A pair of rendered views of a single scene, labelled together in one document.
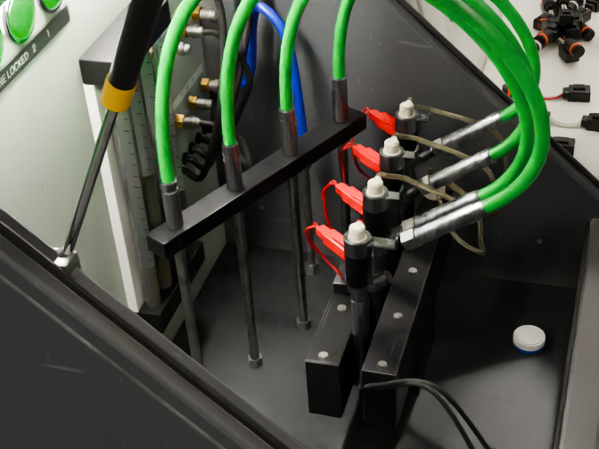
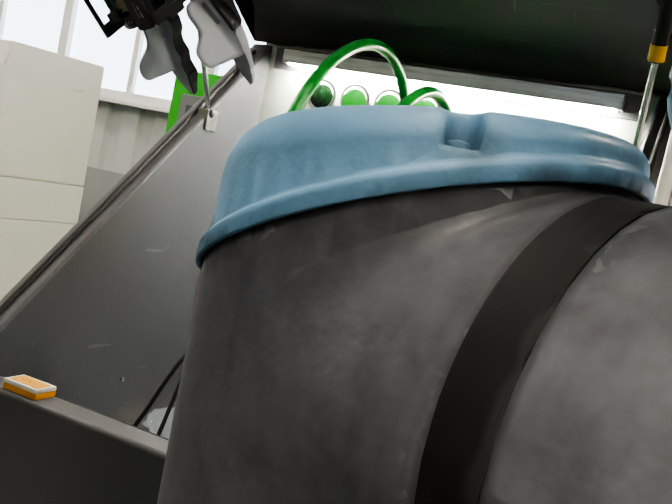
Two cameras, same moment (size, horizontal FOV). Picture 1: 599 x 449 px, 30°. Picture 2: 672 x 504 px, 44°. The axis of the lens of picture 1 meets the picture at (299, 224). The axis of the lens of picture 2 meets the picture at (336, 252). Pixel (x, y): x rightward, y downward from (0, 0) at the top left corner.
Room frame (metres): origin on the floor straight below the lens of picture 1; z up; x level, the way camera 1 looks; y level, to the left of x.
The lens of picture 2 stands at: (0.99, -1.08, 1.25)
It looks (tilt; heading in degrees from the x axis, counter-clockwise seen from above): 5 degrees down; 95
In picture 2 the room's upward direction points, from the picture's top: 11 degrees clockwise
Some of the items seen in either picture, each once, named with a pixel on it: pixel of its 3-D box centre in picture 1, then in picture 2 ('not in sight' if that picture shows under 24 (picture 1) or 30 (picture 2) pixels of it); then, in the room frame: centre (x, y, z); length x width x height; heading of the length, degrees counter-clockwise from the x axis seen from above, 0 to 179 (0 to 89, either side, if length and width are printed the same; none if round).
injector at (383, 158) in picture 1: (401, 226); not in sight; (1.04, -0.12, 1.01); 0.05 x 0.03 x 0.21; 71
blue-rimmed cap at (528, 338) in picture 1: (529, 338); not in sight; (1.02, -0.27, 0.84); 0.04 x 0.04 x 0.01
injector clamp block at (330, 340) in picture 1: (386, 315); not in sight; (1.01, -0.10, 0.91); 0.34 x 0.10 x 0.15; 161
